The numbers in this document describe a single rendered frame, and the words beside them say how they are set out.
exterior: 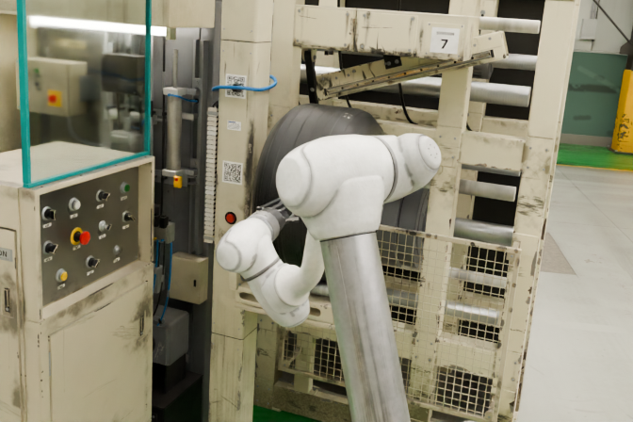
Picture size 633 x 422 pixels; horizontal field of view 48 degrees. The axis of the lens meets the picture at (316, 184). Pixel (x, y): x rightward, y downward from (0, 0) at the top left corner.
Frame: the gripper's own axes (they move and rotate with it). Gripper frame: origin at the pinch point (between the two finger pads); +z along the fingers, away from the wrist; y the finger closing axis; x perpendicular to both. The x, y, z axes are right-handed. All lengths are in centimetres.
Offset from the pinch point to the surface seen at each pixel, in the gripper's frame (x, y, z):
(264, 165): -5.6, 13.7, 7.7
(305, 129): -15.4, 4.3, 17.4
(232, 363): 74, 30, 14
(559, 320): 158, -78, 235
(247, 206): 15.9, 27.1, 22.0
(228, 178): 7.2, 34.5, 22.9
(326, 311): 40.7, -7.2, 8.2
